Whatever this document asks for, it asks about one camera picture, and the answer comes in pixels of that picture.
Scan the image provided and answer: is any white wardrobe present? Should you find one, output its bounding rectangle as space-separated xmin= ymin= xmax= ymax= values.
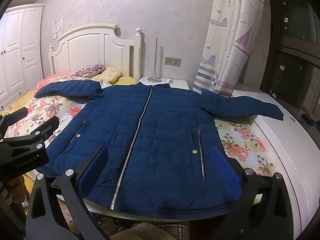
xmin=0 ymin=4 xmax=45 ymax=108

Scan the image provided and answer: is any sailboat print curtain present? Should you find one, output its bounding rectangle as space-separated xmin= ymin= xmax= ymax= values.
xmin=192 ymin=0 xmax=266 ymax=98

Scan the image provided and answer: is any floral checked bedsheet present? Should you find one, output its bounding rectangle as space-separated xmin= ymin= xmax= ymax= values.
xmin=5 ymin=95 xmax=278 ymax=180

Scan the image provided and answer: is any dark blue quilted jacket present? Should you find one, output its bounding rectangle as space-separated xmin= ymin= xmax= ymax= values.
xmin=34 ymin=81 xmax=284 ymax=219

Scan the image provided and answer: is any white window ledge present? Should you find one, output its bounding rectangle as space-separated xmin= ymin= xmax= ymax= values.
xmin=232 ymin=84 xmax=318 ymax=238

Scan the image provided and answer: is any plaid cloth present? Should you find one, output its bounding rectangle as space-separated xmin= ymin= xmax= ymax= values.
xmin=95 ymin=215 xmax=200 ymax=240

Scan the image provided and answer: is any white wooden bed headboard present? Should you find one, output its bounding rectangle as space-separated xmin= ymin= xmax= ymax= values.
xmin=48 ymin=24 xmax=143 ymax=85

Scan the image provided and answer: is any white pole lamp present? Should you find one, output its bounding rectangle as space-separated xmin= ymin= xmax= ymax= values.
xmin=146 ymin=37 xmax=161 ymax=83

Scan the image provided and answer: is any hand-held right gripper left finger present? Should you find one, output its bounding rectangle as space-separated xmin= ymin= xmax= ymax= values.
xmin=26 ymin=145 xmax=110 ymax=240

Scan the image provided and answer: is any white cable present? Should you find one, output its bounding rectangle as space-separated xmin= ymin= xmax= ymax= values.
xmin=160 ymin=73 xmax=176 ymax=83

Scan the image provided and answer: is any dark window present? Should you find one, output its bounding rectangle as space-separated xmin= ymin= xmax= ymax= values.
xmin=264 ymin=0 xmax=320 ymax=130

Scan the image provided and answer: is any yellow pillow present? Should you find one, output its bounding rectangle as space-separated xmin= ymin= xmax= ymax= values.
xmin=114 ymin=76 xmax=137 ymax=86

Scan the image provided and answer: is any yellow daisy sheet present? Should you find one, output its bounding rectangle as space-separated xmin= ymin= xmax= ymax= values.
xmin=0 ymin=89 xmax=38 ymax=117

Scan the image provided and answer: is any white paper wall notice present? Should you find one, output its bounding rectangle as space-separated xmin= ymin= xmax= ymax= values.
xmin=52 ymin=19 xmax=64 ymax=40

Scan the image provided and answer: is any beige wall socket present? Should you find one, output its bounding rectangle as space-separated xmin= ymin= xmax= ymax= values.
xmin=164 ymin=57 xmax=182 ymax=67

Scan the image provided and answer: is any beige floral pillow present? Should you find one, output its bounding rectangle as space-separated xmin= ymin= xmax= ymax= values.
xmin=96 ymin=67 xmax=122 ymax=84

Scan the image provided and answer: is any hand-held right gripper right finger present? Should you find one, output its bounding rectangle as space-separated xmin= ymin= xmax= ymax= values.
xmin=212 ymin=145 xmax=294 ymax=240

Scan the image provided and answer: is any round patterned cushion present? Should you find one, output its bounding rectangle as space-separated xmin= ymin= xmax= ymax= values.
xmin=74 ymin=64 xmax=105 ymax=78

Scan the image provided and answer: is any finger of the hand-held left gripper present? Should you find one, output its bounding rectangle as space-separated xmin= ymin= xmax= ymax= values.
xmin=0 ymin=107 xmax=29 ymax=139
xmin=4 ymin=116 xmax=60 ymax=156

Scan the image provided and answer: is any white nightstand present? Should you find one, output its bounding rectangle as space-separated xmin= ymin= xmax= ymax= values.
xmin=137 ymin=77 xmax=191 ymax=91

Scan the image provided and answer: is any pink pillow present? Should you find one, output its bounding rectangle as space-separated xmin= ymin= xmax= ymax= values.
xmin=35 ymin=73 xmax=78 ymax=92

